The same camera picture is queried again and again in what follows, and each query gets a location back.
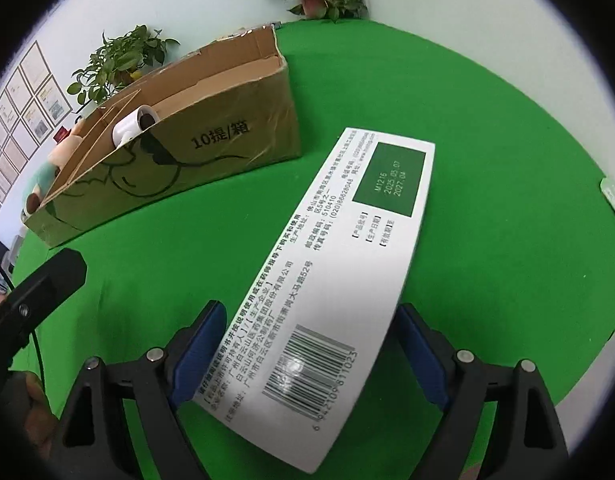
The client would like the potted plant in white pot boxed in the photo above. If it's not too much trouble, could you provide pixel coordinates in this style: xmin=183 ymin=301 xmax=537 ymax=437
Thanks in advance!
xmin=70 ymin=25 xmax=181 ymax=108

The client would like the green tablecloth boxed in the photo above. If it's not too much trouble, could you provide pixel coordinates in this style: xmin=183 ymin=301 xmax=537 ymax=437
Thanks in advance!
xmin=10 ymin=20 xmax=615 ymax=480

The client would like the person's left hand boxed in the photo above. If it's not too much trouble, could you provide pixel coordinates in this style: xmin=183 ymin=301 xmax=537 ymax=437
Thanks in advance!
xmin=25 ymin=372 xmax=58 ymax=461

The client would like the teal and pink plush toy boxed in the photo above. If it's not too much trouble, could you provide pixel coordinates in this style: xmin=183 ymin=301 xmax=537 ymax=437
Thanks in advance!
xmin=24 ymin=117 xmax=88 ymax=216

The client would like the narrow brown cardboard box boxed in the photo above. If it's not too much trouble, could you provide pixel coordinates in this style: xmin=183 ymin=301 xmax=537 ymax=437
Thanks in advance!
xmin=40 ymin=89 xmax=143 ymax=206

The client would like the white medicine box green label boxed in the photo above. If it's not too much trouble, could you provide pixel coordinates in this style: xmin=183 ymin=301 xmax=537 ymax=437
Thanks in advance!
xmin=192 ymin=127 xmax=437 ymax=474

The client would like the black cable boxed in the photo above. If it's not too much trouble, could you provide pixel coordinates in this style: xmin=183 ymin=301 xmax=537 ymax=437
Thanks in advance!
xmin=30 ymin=327 xmax=51 ymax=401

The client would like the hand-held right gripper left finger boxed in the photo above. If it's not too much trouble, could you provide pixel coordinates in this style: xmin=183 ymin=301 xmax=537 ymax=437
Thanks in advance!
xmin=48 ymin=300 xmax=228 ymax=480

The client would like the group of wall frames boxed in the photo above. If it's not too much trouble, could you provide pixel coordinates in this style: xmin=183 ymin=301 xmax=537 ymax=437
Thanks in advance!
xmin=0 ymin=40 xmax=71 ymax=228

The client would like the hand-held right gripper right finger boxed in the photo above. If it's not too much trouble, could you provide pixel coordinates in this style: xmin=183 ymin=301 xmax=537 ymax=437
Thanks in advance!
xmin=395 ymin=302 xmax=571 ymax=480

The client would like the large brown cardboard box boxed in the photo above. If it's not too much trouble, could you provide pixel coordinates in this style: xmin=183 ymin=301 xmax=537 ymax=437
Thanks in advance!
xmin=22 ymin=26 xmax=303 ymax=249

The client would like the white cylindrical roll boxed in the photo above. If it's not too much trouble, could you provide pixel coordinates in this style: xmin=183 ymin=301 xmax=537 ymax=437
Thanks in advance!
xmin=112 ymin=105 xmax=161 ymax=148

